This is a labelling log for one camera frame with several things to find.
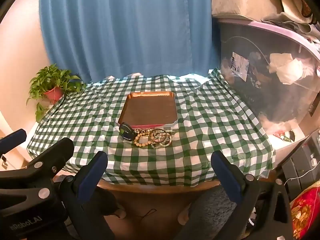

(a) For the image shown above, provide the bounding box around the green plant in red pot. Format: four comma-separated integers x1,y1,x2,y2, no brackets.
26,63,87,123

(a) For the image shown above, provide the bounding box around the black green smartwatch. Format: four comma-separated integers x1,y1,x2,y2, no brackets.
119,122,136,141

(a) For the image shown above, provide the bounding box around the blue curtain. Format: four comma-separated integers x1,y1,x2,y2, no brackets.
39,0,220,82

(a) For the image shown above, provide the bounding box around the clear plastic storage bin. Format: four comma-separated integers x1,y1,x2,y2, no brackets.
218,19,319,135

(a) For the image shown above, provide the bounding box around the yellow stone bead bracelet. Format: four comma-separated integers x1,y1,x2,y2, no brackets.
133,131,153,148

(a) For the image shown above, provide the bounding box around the red floral cushion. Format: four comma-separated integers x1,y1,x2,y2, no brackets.
290,181,319,239

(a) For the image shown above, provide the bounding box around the copper tray with pink rim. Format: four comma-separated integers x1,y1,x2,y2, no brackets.
118,91,178,129

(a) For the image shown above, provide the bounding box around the clear crystal bead bracelet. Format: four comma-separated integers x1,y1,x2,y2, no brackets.
150,128,173,150

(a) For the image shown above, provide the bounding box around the green white checkered tablecloth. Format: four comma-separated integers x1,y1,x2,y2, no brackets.
27,69,276,186

